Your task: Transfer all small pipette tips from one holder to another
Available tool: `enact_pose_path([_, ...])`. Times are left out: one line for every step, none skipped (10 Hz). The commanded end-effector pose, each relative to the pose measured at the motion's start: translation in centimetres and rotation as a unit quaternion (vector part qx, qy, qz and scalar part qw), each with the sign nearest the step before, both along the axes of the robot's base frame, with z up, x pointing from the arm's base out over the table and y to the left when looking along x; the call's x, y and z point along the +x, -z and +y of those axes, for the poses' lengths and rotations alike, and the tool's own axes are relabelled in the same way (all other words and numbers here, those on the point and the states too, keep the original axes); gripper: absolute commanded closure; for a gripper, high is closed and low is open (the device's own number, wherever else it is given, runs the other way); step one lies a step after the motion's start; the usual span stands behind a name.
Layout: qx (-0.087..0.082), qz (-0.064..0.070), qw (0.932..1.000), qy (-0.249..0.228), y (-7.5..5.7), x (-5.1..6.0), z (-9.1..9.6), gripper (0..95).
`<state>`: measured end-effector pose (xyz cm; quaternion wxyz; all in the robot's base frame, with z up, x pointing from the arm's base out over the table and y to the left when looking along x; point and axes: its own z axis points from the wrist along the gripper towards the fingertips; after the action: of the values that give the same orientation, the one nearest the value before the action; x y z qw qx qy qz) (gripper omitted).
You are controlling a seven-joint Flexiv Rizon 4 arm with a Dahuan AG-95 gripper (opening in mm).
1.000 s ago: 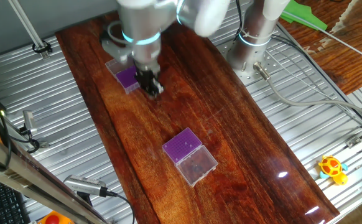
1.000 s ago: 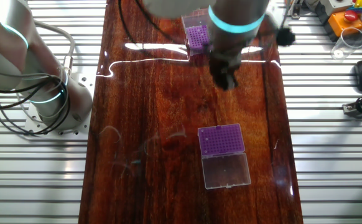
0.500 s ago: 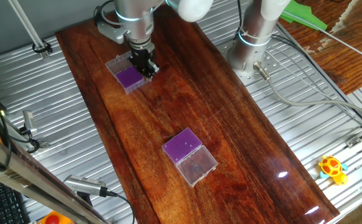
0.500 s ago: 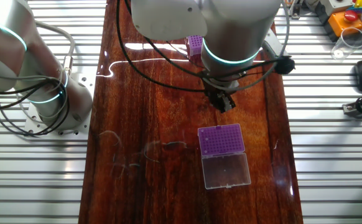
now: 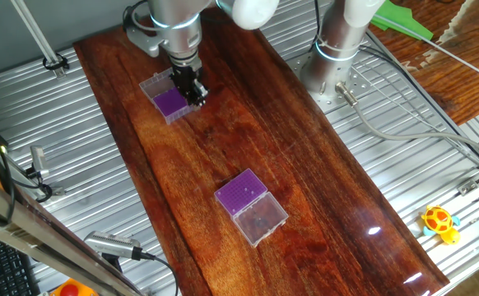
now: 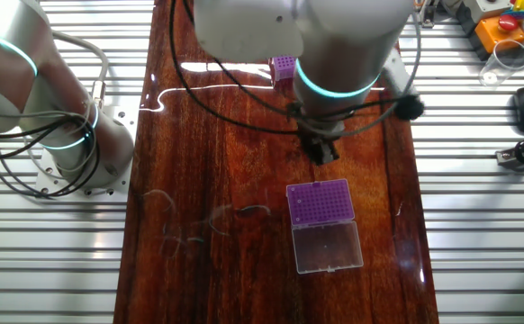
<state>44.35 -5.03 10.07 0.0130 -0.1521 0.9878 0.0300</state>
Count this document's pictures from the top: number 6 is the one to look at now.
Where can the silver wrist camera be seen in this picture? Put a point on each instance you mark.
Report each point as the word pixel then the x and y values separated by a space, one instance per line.
pixel 394 74

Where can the clear plastic cup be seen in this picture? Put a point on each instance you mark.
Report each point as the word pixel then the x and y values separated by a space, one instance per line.
pixel 509 58

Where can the silver bracket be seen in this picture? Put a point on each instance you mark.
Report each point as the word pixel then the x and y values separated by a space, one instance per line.
pixel 428 15

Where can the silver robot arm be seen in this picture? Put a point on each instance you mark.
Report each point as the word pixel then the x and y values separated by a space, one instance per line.
pixel 343 45

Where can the flat purple pipette tip holder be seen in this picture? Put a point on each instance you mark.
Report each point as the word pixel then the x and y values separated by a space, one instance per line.
pixel 316 209

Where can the colourful plastic toy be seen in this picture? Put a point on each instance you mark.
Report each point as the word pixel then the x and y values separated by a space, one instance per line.
pixel 521 8

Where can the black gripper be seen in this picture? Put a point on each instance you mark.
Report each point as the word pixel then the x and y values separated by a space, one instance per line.
pixel 320 141

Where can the grey button box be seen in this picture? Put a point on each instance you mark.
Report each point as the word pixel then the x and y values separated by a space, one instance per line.
pixel 487 11

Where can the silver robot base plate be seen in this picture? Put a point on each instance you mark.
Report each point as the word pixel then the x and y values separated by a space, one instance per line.
pixel 124 121

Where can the tall purple pipette tip box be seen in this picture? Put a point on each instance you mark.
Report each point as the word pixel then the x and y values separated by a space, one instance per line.
pixel 284 67

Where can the orange emergency stop box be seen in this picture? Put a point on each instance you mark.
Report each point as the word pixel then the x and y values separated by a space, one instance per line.
pixel 498 38

